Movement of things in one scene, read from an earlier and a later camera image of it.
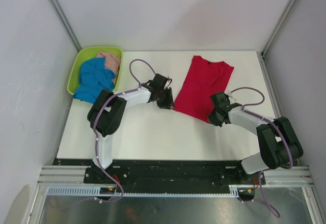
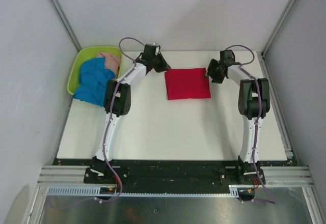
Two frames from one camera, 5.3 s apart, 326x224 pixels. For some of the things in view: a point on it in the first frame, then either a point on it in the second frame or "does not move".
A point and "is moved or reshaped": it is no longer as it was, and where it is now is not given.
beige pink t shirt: x=112 y=62 does not move
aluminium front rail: x=291 y=176 does not move
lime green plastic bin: x=89 y=53 does not move
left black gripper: x=169 y=103 → x=164 y=66
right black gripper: x=212 y=120 → x=213 y=64
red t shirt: x=203 y=79 is moved or reshaped
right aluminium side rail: x=272 y=91 does not move
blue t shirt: x=93 y=79 does not move
